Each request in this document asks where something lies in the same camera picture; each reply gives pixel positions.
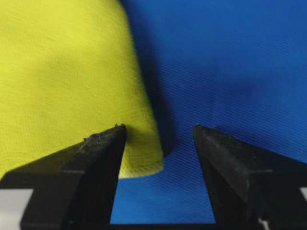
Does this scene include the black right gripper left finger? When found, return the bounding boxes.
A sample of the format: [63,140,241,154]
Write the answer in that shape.
[0,125,126,230]

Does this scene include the blue table cloth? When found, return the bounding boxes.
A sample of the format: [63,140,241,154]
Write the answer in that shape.
[111,0,307,224]

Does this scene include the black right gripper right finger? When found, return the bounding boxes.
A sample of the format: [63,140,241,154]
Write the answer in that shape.
[193,125,307,230]

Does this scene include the yellow-green towel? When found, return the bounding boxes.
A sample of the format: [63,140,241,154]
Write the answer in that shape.
[0,0,164,178]

